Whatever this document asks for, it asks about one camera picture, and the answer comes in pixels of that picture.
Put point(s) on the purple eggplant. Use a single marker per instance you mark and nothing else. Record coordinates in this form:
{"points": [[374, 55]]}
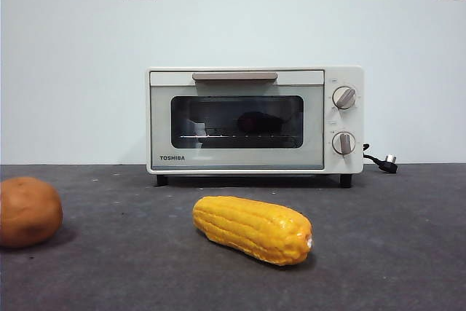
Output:
{"points": [[258, 122]]}

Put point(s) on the smaller beige oven knob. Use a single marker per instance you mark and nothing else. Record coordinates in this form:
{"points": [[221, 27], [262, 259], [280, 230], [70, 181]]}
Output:
{"points": [[344, 142]]}

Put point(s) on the white Toshiba toaster oven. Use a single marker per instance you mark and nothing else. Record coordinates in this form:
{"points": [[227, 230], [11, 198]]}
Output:
{"points": [[346, 121]]}

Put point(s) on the larger beige oven knob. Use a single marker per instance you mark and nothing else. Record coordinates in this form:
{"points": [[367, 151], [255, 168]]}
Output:
{"points": [[344, 98]]}

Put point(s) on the yellow corn cob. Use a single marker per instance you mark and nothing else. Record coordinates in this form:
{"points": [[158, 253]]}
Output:
{"points": [[251, 229]]}

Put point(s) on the brown potato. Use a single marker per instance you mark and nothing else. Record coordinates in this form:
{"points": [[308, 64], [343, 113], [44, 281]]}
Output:
{"points": [[29, 212]]}

